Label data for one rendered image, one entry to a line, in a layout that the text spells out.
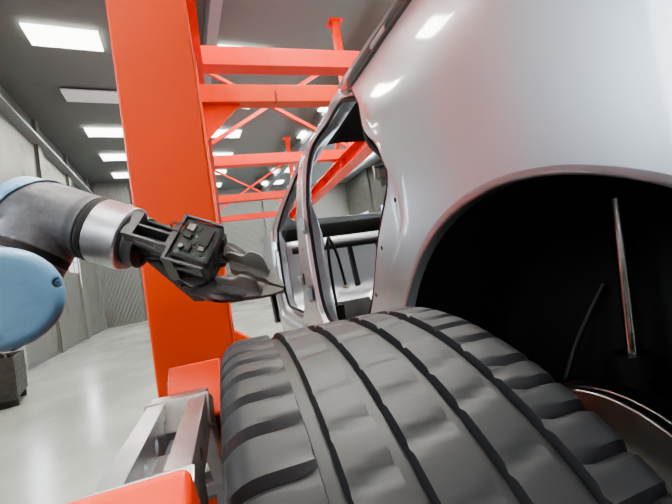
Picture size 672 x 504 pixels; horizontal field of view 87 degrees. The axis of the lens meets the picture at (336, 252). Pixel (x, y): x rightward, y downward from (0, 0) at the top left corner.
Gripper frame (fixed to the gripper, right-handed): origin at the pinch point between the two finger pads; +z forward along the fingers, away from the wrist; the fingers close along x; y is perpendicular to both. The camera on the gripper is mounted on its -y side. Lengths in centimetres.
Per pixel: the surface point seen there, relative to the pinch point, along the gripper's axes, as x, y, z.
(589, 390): -2.7, 3.3, 47.1
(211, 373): -12.4, -7.9, -5.2
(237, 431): -19.9, 24.4, 2.9
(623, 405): -5.0, 7.5, 47.8
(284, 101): 220, -144, -55
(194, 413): -18.8, 9.4, -2.4
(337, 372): -14.6, 22.7, 8.2
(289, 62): 303, -165, -74
